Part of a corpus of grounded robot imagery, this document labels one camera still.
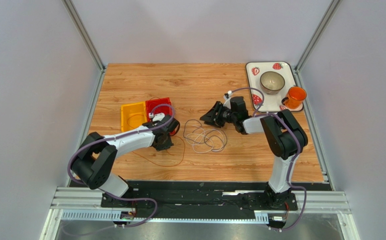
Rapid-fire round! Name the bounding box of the aluminium frame rail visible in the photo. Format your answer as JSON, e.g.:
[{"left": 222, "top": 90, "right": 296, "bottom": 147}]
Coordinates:
[{"left": 62, "top": 0, "right": 107, "bottom": 71}]

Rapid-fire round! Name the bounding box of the pink cable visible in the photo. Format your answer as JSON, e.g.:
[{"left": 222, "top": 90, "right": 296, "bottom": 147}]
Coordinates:
[{"left": 148, "top": 103, "right": 172, "bottom": 116}]

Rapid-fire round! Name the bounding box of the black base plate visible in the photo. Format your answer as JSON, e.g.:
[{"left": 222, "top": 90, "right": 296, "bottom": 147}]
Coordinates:
[{"left": 99, "top": 180, "right": 298, "bottom": 220}]

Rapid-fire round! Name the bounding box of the red cable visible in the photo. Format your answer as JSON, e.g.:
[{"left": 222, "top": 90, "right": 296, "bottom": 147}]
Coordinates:
[{"left": 148, "top": 96, "right": 180, "bottom": 137}]

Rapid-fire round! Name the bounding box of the red plastic bin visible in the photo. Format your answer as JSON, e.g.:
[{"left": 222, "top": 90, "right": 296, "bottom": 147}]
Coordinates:
[{"left": 145, "top": 97, "right": 173, "bottom": 117}]

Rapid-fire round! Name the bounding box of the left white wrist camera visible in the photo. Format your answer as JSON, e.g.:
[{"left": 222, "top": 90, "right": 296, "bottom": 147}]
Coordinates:
[{"left": 149, "top": 113, "right": 165, "bottom": 122}]

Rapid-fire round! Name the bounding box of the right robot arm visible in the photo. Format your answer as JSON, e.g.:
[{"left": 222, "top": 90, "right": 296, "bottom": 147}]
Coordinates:
[{"left": 200, "top": 96, "right": 308, "bottom": 194}]

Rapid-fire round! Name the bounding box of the strawberry pattern tray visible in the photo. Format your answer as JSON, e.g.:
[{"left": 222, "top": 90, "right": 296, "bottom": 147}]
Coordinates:
[{"left": 245, "top": 61, "right": 296, "bottom": 113}]

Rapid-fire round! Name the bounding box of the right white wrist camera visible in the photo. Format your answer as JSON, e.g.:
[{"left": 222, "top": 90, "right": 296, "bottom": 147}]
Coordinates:
[{"left": 223, "top": 90, "right": 233, "bottom": 109}]

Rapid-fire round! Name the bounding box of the yellow plastic bin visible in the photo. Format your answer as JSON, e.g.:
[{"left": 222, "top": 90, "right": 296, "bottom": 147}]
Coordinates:
[{"left": 120, "top": 101, "right": 147, "bottom": 132}]

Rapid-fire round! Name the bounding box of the blue cable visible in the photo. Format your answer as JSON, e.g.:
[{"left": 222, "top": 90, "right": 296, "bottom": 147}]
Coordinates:
[{"left": 183, "top": 119, "right": 228, "bottom": 152}]

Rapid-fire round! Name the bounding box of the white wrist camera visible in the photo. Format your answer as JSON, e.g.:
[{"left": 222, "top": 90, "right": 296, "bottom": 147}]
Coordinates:
[
  {"left": 149, "top": 113, "right": 165, "bottom": 122},
  {"left": 223, "top": 90, "right": 233, "bottom": 109}
]

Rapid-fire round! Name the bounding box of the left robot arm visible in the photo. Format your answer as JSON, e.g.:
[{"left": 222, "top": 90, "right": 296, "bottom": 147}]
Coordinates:
[{"left": 67, "top": 113, "right": 180, "bottom": 197}]

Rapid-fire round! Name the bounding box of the orange cable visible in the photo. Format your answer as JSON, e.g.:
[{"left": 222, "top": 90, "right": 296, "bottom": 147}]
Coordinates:
[{"left": 126, "top": 111, "right": 186, "bottom": 168}]

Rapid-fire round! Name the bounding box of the beige ceramic bowl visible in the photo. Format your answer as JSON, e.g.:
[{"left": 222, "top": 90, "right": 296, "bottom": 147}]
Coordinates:
[{"left": 260, "top": 71, "right": 285, "bottom": 95}]

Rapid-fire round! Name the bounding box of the orange mug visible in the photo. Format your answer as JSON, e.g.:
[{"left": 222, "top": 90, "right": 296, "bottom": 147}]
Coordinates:
[{"left": 282, "top": 86, "right": 307, "bottom": 109}]

